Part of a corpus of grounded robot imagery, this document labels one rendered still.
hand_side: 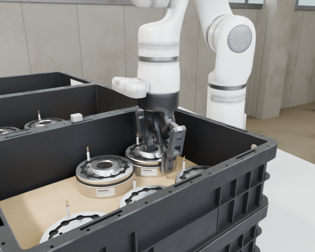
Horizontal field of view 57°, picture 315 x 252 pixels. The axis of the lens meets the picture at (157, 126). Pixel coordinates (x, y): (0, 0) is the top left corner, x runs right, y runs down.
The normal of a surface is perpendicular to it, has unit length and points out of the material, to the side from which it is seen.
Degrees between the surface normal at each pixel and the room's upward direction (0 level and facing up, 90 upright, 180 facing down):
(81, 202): 0
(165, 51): 90
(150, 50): 90
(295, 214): 0
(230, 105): 94
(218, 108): 94
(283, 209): 0
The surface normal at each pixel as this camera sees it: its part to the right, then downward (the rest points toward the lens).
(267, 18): -0.87, 0.17
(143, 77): -0.65, 0.22
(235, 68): 0.23, 0.39
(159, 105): 0.02, 0.34
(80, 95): 0.63, 0.26
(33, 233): 0.00, -0.94
